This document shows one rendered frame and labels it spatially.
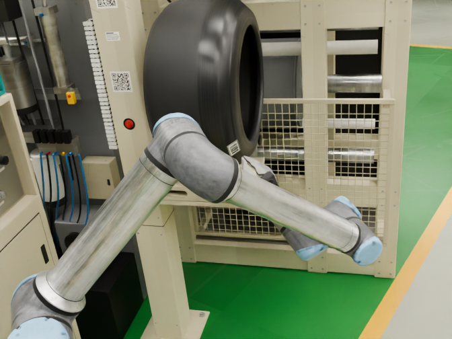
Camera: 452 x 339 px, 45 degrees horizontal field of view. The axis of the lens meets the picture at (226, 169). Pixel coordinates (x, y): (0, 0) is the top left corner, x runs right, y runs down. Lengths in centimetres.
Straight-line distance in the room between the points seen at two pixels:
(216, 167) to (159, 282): 124
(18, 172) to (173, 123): 83
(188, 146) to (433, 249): 209
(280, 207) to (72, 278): 55
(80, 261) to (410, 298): 176
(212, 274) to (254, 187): 168
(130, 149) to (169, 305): 75
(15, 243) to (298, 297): 140
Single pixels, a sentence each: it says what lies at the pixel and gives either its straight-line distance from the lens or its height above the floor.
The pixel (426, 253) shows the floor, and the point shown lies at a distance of 308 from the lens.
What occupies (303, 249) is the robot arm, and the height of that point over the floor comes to 83.
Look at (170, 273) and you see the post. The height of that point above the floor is 39.
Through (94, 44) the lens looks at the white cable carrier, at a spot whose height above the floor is 134.
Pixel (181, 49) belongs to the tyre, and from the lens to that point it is 171.
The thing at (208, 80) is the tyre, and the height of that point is 128.
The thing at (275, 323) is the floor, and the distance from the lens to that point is 262.
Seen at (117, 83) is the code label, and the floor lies 121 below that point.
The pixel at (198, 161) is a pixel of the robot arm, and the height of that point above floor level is 126.
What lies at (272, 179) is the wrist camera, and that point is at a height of 102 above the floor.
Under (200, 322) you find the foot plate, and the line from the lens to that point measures 265.
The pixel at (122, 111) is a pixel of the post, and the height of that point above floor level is 111.
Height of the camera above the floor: 180
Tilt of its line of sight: 27 degrees down
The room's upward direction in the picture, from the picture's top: 6 degrees counter-clockwise
